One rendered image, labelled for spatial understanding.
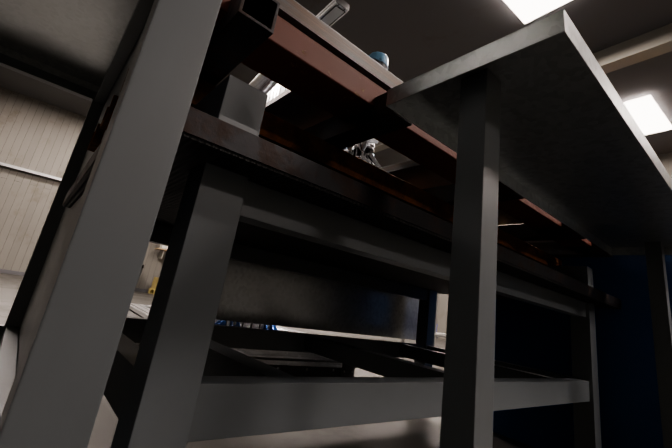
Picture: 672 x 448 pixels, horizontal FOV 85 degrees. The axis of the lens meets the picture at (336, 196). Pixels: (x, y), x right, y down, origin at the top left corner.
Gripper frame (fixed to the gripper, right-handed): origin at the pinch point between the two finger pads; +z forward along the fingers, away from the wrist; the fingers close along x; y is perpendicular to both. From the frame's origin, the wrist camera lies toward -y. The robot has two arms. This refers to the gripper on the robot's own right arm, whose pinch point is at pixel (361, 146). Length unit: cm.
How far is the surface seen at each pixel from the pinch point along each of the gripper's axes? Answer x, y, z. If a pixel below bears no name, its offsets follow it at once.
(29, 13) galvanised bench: 45, -89, -15
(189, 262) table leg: -36, -55, 47
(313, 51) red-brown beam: -37, -45, 11
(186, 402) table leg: -36, -52, 62
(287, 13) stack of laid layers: -37, -51, 8
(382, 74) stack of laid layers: -36.8, -29.4, 6.6
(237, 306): 42, -9, 55
